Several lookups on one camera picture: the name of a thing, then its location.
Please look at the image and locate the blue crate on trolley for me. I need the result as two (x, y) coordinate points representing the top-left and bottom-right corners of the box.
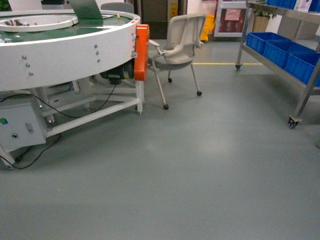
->
(262, 41), (316, 69)
(284, 53), (320, 85)
(246, 32), (291, 55)

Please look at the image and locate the yellow wet floor sign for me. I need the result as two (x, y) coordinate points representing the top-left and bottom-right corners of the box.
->
(200, 14), (216, 42)

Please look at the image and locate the blue crate on trolley near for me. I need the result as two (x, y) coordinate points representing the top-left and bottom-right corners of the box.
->
(284, 53), (320, 85)

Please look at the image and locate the orange guard cover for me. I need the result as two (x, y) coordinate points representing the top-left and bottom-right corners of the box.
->
(133, 24), (150, 81)

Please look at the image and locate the white electrical control box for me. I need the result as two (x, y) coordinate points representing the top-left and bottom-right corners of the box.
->
(0, 95), (47, 151)

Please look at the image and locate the black electric motor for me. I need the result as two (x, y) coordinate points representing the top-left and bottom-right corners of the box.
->
(100, 61), (134, 86)

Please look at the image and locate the potted plant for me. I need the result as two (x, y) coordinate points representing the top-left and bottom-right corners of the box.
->
(252, 8), (277, 32)

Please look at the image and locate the black power cable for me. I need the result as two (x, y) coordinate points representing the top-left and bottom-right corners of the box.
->
(0, 83), (118, 170)

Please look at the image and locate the beige office chair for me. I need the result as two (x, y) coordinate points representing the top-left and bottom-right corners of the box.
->
(147, 13), (207, 110)

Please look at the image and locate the blue crate on trolley middle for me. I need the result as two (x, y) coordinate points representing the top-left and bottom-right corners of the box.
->
(262, 41), (316, 69)

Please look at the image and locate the white round conveyor machine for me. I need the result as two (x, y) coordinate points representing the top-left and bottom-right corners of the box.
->
(0, 9), (144, 169)

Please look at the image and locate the steel trolley cart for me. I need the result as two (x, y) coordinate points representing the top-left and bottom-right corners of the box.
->
(235, 16), (320, 129)

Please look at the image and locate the blue crate on trolley far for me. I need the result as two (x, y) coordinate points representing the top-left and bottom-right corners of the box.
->
(246, 32), (291, 55)

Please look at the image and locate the white display cabinet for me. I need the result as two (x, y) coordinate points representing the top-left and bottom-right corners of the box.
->
(213, 0), (247, 38)

